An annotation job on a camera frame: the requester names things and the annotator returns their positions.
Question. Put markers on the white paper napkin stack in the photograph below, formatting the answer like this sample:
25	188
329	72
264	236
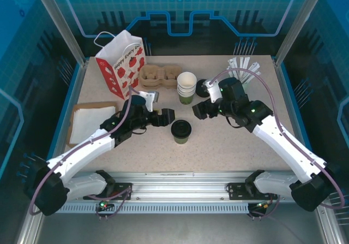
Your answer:
87	121

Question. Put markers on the white red paper gift bag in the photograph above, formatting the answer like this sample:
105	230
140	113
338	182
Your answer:
120	50

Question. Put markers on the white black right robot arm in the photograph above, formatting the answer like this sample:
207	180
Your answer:
286	145

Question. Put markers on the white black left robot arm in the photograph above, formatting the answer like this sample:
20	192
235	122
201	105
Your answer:
81	151

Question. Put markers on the brown cardboard napkin tray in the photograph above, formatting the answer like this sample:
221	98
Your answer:
94	104

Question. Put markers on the small lit connector board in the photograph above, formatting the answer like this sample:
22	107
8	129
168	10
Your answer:
105	203
263	205

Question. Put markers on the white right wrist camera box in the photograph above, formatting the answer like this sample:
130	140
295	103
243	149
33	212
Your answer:
214	91

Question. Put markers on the aluminium mounting rail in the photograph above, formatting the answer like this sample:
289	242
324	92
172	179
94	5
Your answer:
177	186

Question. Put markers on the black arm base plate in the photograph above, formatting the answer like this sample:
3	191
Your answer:
121	186
237	192

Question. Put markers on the aluminium frame post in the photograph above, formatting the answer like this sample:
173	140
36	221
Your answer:
65	25
292	23

